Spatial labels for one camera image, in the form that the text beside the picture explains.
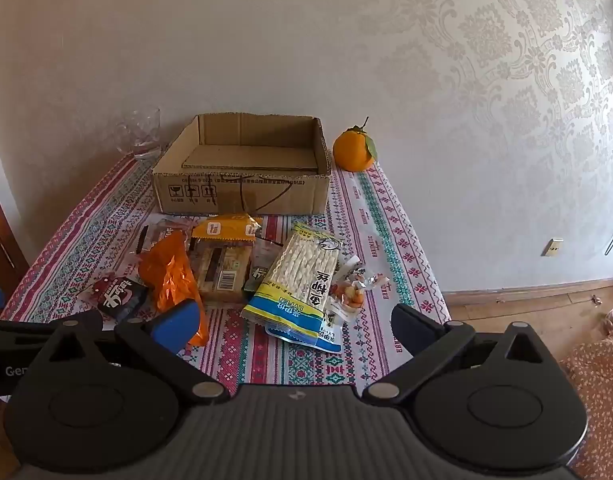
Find tofu strips packet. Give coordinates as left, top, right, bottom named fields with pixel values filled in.
left=240, top=221, right=360, bottom=333

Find yellow snack packet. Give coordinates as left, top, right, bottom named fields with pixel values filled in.
left=191, top=214, right=264, bottom=241

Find orange floral cloth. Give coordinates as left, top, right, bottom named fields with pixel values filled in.
left=557, top=337, right=613, bottom=480

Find clear bread packet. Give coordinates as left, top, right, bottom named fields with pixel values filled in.
left=136, top=214, right=207, bottom=256

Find dark red snack packet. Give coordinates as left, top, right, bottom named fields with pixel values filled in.
left=89, top=272, right=150, bottom=321

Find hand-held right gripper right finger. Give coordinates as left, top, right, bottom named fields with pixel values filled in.
left=363, top=304, right=550, bottom=403

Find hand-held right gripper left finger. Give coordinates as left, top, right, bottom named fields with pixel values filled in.
left=46, top=300, right=230, bottom=405

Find dark green snack packet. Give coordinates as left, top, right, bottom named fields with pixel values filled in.
left=244, top=237, right=282, bottom=293

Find clear glass cup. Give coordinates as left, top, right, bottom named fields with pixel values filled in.
left=114, top=105, right=162, bottom=161

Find orange fruit with leaf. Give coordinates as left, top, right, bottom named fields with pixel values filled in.
left=333, top=116, right=378, bottom=172

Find clear cake packet with barcode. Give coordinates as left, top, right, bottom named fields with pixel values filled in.
left=189, top=237, right=254, bottom=303

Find small clear packet orange snacks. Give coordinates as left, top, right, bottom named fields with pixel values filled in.
left=331, top=260, right=390, bottom=323

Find patterned tablecloth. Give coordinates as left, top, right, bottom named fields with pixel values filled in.
left=0, top=152, right=452, bottom=396

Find cardboard box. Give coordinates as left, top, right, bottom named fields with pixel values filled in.
left=151, top=112, right=332, bottom=216

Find white blue fish snack packet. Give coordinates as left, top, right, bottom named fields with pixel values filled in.
left=264, top=310, right=345, bottom=355

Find orange crinkled snack packet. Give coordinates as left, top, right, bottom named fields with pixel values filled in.
left=138, top=232, right=210, bottom=346

